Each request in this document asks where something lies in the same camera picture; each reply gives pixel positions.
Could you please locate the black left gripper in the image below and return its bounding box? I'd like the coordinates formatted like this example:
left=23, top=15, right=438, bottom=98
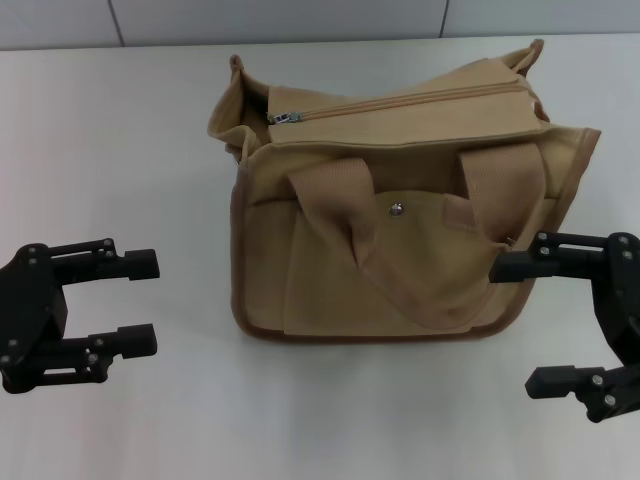
left=0, top=237, right=161, bottom=397

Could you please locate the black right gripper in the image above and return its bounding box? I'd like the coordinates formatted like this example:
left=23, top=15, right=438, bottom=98
left=488, top=230, right=640, bottom=424

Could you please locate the khaki canvas food bag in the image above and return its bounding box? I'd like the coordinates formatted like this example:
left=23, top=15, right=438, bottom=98
left=207, top=38, right=603, bottom=357

